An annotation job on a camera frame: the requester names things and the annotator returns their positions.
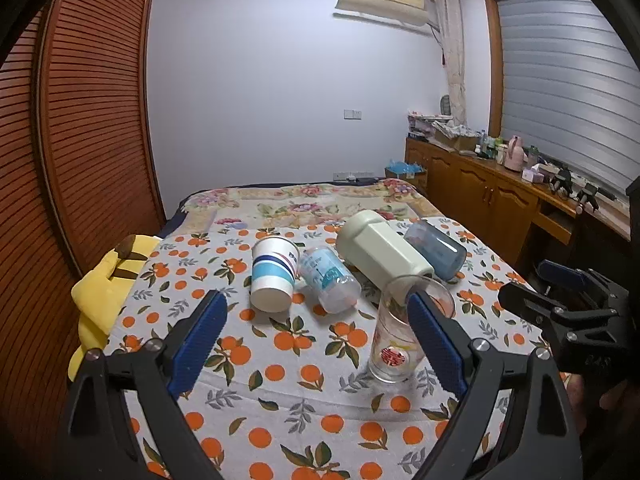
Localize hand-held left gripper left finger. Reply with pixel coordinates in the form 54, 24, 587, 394
59, 289, 228, 480

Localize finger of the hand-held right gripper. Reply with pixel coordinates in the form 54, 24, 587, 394
497, 282, 566, 332
537, 259, 597, 292

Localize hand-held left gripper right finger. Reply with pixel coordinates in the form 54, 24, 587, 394
406, 291, 586, 480

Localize blue-grey plastic cup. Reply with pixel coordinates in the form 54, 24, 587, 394
402, 219, 468, 282

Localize striped white paper cup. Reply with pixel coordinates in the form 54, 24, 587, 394
249, 236, 301, 313

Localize clear blue-print plastic cup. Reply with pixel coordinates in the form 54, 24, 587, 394
297, 246, 362, 314

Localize person's right hand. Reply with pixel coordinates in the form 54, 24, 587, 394
570, 372, 633, 433

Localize clear glass with red print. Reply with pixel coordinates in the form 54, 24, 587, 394
369, 277, 457, 383

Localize black clamp stand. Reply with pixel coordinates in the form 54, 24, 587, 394
550, 162, 574, 197
577, 182, 602, 214

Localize orange fruit print blanket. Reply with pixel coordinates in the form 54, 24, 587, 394
107, 217, 576, 480

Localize yellow plush toy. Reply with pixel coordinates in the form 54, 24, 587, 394
67, 234, 161, 381

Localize cream plastic bottle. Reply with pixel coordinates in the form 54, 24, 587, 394
335, 209, 437, 311

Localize wooden cabinet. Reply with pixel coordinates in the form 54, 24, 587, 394
404, 137, 631, 281

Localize dark blue bed sheet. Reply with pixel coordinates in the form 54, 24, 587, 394
161, 187, 213, 237

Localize pink thermos jug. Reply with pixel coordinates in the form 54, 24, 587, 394
504, 136, 529, 171

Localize floral blanket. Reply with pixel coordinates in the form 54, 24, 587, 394
177, 182, 436, 233

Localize cardboard box with papers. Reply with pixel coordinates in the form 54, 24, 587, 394
432, 122, 484, 154

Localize blue plastic bags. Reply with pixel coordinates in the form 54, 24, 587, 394
385, 160, 427, 179

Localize grey window blind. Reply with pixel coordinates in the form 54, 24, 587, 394
492, 0, 640, 206

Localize stack of small boxes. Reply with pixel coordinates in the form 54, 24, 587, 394
406, 110, 441, 141

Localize wooden louvred wardrobe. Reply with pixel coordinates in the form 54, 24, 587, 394
0, 0, 168, 480

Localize white curtain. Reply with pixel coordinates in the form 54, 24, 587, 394
432, 0, 469, 128

